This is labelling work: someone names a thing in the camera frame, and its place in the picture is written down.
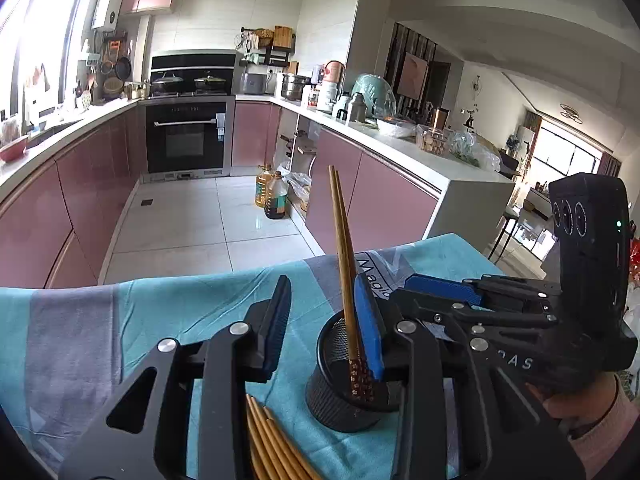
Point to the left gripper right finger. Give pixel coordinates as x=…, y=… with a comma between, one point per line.
x=463, y=413

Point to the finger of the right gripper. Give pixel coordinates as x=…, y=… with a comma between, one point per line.
x=492, y=292
x=425, y=307

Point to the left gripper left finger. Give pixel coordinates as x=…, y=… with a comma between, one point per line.
x=184, y=396

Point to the single wooden chopstick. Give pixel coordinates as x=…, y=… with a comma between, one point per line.
x=342, y=269

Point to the black mesh utensil cup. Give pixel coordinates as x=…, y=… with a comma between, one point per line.
x=327, y=392

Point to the pink sleeve forearm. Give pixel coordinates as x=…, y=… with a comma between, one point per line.
x=610, y=448

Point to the person's right hand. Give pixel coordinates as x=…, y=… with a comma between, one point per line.
x=582, y=409

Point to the teal grey tablecloth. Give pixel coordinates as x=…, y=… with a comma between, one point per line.
x=64, y=352

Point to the clear snack container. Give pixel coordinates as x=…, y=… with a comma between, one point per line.
x=432, y=140

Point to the white bowl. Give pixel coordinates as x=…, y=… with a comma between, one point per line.
x=396, y=128

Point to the dark sauce bottle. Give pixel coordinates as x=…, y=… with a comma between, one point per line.
x=276, y=197

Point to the yellow cooking oil bottle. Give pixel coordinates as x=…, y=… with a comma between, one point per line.
x=261, y=184

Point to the pink kettle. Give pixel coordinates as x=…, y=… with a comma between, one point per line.
x=333, y=72

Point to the steel stock pot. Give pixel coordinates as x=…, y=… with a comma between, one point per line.
x=292, y=86

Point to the black built-in oven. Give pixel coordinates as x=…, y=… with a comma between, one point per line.
x=189, y=137

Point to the red bowl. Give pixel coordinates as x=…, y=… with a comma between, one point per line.
x=14, y=150

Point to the black pot with lid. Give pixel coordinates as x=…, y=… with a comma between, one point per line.
x=210, y=84

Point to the black wok with lid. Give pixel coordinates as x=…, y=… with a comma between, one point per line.
x=166, y=84

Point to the black range hood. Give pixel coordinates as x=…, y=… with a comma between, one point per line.
x=191, y=64

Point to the white water heater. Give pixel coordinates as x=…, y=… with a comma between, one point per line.
x=105, y=15

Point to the black camera box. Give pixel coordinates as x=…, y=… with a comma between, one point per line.
x=591, y=223

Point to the black wall shelf rack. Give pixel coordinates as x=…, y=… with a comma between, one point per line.
x=266, y=46

